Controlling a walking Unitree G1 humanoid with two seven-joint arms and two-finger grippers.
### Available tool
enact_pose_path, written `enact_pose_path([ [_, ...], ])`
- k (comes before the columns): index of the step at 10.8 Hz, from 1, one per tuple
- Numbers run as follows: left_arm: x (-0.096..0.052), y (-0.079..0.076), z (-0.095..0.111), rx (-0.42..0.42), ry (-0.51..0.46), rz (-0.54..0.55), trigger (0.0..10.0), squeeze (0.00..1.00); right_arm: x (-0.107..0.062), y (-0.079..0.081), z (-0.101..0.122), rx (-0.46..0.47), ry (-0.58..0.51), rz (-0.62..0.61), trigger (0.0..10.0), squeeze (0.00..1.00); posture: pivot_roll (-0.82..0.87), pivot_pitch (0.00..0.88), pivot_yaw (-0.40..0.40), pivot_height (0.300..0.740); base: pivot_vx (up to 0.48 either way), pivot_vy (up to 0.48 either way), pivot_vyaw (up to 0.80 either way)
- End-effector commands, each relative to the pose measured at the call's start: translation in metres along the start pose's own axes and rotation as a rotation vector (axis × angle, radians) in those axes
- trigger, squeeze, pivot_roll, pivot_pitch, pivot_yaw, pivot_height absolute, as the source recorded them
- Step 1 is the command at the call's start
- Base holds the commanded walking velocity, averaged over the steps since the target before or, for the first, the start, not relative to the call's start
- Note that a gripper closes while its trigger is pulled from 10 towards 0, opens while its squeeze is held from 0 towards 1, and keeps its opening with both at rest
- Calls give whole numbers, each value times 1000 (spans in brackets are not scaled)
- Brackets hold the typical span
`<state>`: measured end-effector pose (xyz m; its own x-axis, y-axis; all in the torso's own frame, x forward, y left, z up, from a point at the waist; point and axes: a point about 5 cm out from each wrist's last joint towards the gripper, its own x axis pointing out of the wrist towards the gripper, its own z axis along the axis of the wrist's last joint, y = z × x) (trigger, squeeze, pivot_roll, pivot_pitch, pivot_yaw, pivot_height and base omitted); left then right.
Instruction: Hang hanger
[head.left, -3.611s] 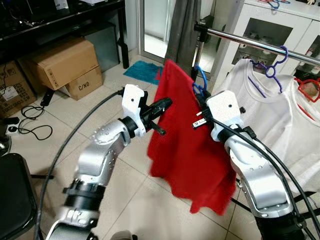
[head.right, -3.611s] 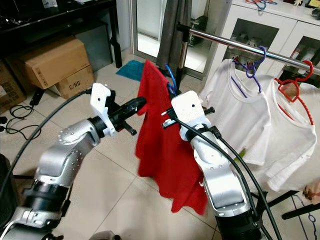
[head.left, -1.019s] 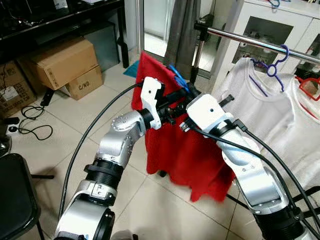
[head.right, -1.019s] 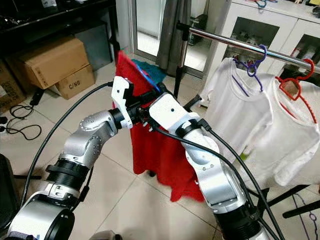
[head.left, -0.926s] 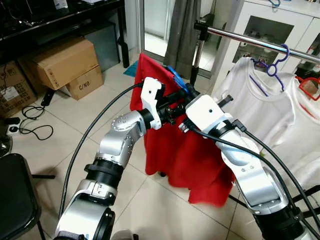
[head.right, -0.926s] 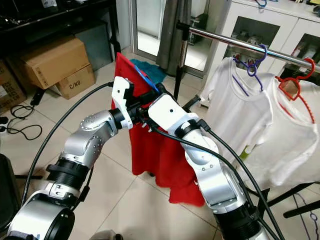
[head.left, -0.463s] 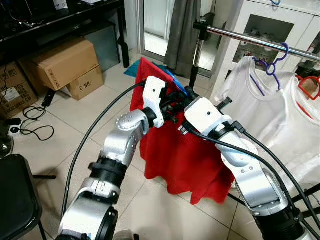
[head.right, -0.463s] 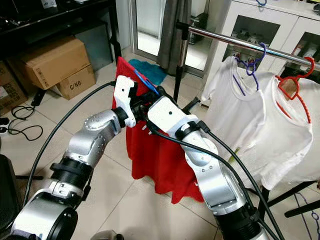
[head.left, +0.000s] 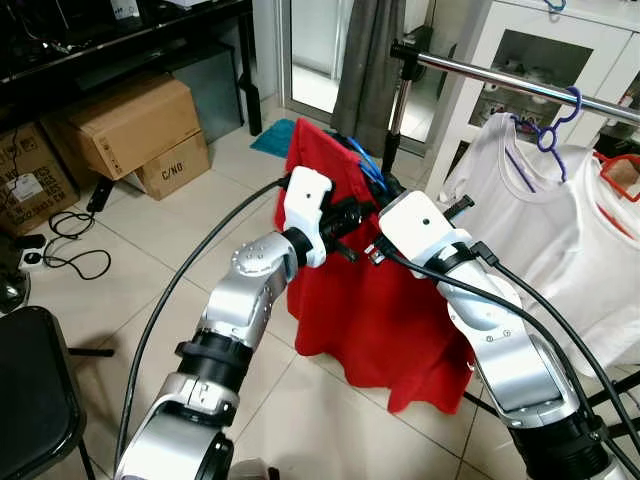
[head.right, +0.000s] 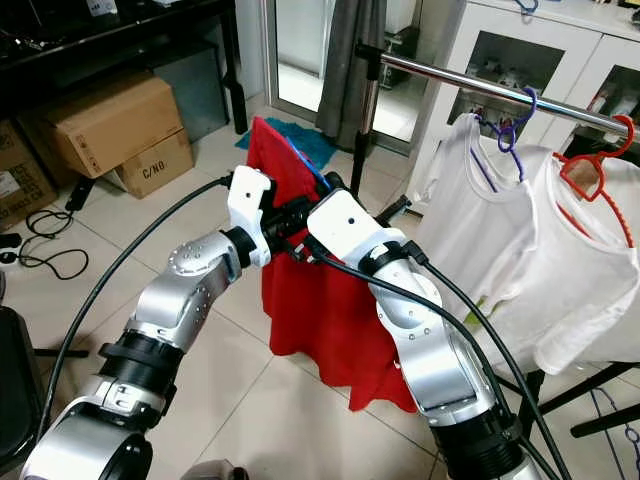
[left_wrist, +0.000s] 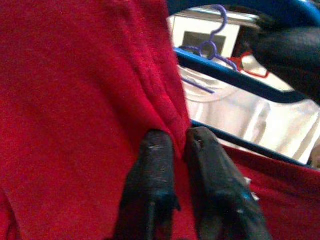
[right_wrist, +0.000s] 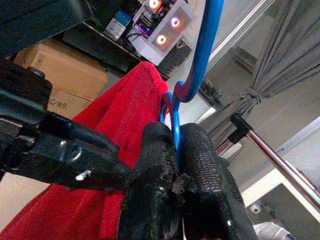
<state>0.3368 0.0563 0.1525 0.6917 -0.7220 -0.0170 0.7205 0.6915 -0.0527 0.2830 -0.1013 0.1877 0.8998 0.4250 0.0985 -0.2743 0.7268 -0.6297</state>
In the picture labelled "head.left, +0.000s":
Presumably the grey robot knee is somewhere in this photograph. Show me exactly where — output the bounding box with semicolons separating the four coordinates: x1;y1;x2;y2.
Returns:
232;458;283;480

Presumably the large plain cardboard box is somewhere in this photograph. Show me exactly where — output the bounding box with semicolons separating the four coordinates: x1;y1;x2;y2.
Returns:
45;72;203;182

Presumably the red plastic hanger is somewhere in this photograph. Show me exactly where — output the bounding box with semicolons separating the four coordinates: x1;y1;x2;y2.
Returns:
596;152;640;203

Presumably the clothes rack upright post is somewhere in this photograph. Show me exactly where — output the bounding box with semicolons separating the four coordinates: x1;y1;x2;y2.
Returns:
383;42;419;179

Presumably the black floor cable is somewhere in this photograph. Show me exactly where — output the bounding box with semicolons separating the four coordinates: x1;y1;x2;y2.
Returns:
18;208;113;283

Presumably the plain white t-shirt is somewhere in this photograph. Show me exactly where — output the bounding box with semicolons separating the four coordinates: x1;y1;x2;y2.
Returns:
570;150;640;376
440;112;611;351

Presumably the small cardboard box printed C/NO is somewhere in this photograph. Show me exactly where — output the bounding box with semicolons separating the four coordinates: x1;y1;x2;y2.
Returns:
133;130;212;201

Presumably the grey metal panel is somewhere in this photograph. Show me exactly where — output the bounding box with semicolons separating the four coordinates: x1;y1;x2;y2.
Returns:
160;45;247;143

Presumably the black clothes rack brace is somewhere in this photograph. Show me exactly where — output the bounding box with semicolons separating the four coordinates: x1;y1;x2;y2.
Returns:
580;365;640;446

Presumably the black power adapter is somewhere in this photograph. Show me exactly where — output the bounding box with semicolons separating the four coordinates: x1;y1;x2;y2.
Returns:
87;178;114;214

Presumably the grey curtain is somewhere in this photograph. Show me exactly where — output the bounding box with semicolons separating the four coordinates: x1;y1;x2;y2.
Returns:
332;0;409;156

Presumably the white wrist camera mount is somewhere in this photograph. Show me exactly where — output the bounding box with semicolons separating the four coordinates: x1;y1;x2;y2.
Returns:
377;189;473;283
282;166;335;269

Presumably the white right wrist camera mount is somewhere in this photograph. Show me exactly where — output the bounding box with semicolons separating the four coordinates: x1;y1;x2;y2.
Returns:
377;189;473;283

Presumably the purple plastic hanger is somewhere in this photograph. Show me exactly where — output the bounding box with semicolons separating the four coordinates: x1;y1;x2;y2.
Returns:
510;86;584;184

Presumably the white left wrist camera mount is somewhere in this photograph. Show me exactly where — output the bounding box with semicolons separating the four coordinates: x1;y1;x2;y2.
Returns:
282;166;335;269

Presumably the teal floor mat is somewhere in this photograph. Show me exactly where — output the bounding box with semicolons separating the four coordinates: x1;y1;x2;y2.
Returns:
250;117;299;159

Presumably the black desk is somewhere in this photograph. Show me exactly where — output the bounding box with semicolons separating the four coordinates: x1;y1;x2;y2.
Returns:
0;0;264;137

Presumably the red shirt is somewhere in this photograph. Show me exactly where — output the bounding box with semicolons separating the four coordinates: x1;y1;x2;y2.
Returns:
274;117;477;415

